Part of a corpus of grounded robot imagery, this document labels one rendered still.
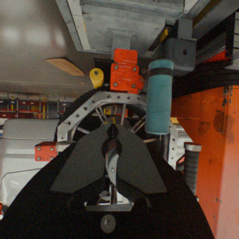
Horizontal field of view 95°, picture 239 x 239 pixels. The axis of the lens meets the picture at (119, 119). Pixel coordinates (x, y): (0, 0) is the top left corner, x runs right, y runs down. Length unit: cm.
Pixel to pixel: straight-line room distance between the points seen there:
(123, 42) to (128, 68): 26
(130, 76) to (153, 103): 17
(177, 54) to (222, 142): 50
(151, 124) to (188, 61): 48
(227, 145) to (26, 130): 126
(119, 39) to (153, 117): 51
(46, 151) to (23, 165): 66
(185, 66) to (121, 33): 40
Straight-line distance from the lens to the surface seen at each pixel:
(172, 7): 78
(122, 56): 54
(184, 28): 94
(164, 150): 64
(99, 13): 71
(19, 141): 117
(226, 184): 77
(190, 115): 85
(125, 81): 51
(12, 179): 130
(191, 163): 38
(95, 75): 52
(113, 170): 38
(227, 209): 84
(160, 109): 41
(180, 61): 76
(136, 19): 72
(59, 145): 29
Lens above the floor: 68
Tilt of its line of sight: 3 degrees up
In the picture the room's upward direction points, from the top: 177 degrees counter-clockwise
